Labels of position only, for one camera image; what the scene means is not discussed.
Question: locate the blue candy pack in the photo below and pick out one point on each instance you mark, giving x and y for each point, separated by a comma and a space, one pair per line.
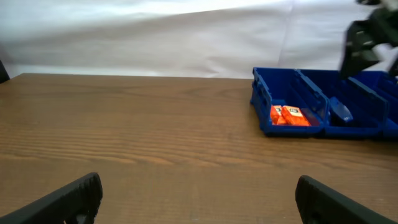
340, 112

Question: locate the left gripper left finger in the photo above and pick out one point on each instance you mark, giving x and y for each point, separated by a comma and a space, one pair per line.
62, 203

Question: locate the blue tray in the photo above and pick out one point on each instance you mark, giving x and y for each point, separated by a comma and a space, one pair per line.
289, 90

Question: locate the orange candy box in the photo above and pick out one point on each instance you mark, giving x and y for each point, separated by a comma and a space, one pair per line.
275, 115
294, 115

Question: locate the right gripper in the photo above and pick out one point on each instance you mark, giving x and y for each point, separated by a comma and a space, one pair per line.
384, 23

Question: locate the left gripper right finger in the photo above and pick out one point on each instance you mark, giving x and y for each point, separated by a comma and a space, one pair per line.
329, 205

